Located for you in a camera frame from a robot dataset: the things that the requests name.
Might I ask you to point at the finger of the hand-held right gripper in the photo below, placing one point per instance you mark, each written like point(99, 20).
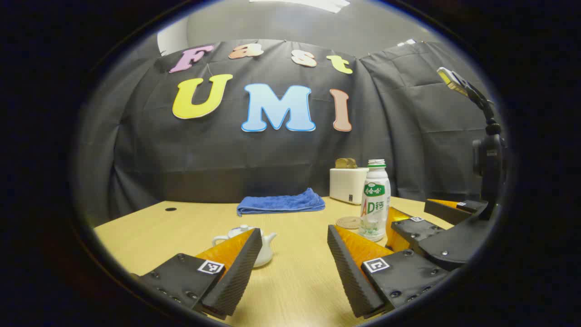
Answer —
point(415, 231)
point(447, 212)

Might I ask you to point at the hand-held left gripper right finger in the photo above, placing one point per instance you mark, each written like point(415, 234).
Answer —
point(349, 277)

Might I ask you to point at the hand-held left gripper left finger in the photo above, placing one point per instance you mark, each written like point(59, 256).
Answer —
point(236, 281)

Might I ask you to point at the white ceramic teacup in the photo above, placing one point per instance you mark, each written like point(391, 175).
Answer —
point(265, 250)

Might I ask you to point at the white plastic water bottle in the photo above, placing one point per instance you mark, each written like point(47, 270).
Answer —
point(374, 204)

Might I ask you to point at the white teacup lid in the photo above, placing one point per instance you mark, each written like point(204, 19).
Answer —
point(240, 231)

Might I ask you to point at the round cork coaster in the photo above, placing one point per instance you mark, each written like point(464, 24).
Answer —
point(348, 222)

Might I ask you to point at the white toaster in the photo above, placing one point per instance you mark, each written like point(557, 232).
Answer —
point(347, 184)

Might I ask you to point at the folded blue towel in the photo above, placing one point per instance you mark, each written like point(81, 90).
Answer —
point(281, 203)

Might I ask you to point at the brown toast slice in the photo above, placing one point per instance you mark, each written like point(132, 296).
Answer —
point(352, 163)
point(340, 163)

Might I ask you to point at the black backdrop cloth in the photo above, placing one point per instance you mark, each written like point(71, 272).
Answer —
point(281, 159)

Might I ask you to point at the ceiling light panel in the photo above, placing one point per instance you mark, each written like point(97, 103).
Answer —
point(308, 3)

